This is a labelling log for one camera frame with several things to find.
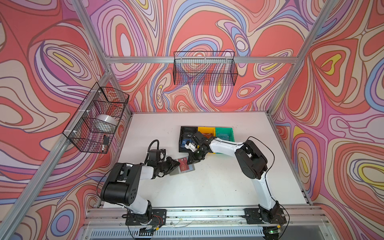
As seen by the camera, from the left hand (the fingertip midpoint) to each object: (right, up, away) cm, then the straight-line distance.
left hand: (181, 162), depth 91 cm
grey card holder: (-2, -4, -2) cm, 5 cm away
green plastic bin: (+32, +17, +14) cm, 39 cm away
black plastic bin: (+3, +16, +12) cm, 20 cm away
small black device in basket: (-36, +16, -17) cm, 43 cm away
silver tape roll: (-35, +24, -21) cm, 47 cm away
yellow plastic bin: (+19, +18, +19) cm, 32 cm away
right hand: (+5, -2, +1) cm, 6 cm away
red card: (+2, -2, 0) cm, 3 cm away
